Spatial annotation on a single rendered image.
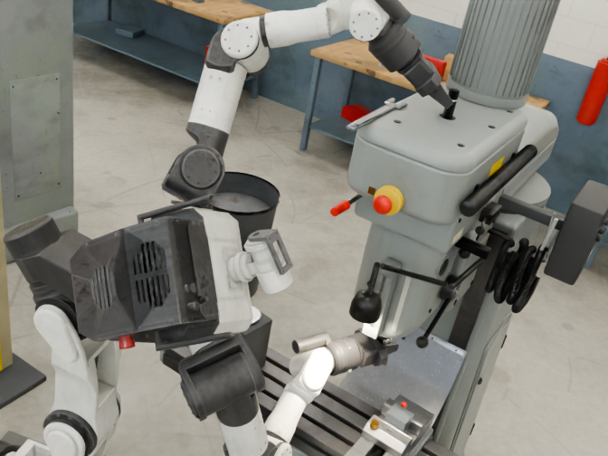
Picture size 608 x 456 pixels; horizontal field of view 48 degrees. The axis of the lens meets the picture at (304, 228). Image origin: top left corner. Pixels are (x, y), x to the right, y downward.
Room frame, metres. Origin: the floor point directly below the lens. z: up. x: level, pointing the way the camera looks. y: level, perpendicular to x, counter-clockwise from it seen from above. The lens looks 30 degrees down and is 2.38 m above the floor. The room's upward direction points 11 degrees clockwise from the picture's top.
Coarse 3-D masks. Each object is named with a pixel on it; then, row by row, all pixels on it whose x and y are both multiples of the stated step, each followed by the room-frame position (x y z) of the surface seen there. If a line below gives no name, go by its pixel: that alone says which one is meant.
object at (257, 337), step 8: (256, 312) 1.66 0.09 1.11; (256, 320) 1.62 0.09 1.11; (264, 320) 1.64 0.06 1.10; (248, 328) 1.59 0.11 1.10; (256, 328) 1.60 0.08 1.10; (264, 328) 1.63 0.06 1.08; (248, 336) 1.57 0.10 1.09; (256, 336) 1.60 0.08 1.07; (264, 336) 1.63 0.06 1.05; (248, 344) 1.57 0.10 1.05; (256, 344) 1.60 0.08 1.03; (264, 344) 1.64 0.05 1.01; (256, 352) 1.61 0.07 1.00; (264, 352) 1.64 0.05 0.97; (264, 360) 1.65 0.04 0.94
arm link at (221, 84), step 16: (224, 32) 1.38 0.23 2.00; (240, 32) 1.38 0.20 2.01; (256, 32) 1.38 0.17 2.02; (208, 48) 1.38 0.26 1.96; (224, 48) 1.36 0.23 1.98; (240, 48) 1.36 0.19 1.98; (256, 48) 1.37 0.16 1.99; (208, 64) 1.36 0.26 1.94; (224, 64) 1.35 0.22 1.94; (208, 80) 1.35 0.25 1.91; (224, 80) 1.35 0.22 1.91; (240, 80) 1.37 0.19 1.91; (208, 96) 1.33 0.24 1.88; (224, 96) 1.33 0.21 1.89; (240, 96) 1.38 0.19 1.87; (192, 112) 1.33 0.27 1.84; (208, 112) 1.31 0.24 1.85; (224, 112) 1.32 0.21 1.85; (224, 128) 1.31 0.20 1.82
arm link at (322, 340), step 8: (312, 336) 1.37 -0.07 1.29; (320, 336) 1.37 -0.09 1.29; (328, 336) 1.38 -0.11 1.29; (296, 344) 1.33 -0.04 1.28; (304, 344) 1.33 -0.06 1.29; (312, 344) 1.34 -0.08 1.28; (320, 344) 1.36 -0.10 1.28; (328, 344) 1.36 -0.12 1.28; (336, 344) 1.36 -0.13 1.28; (296, 352) 1.33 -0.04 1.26; (336, 352) 1.34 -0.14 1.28; (344, 352) 1.35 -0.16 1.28; (296, 360) 1.33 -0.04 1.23; (304, 360) 1.30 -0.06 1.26; (336, 360) 1.33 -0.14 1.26; (344, 360) 1.33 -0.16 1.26; (296, 368) 1.31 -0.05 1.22; (336, 368) 1.32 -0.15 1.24; (344, 368) 1.33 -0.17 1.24
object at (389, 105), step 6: (390, 102) 1.46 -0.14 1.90; (402, 102) 1.47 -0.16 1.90; (384, 108) 1.41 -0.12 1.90; (390, 108) 1.42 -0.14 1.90; (396, 108) 1.45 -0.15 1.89; (402, 108) 1.45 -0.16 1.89; (372, 114) 1.36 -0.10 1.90; (378, 114) 1.37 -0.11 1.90; (384, 114) 1.39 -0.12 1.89; (360, 120) 1.31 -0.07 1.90; (366, 120) 1.32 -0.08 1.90; (372, 120) 1.34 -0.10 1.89; (348, 126) 1.27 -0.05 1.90; (354, 126) 1.27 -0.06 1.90; (360, 126) 1.29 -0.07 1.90
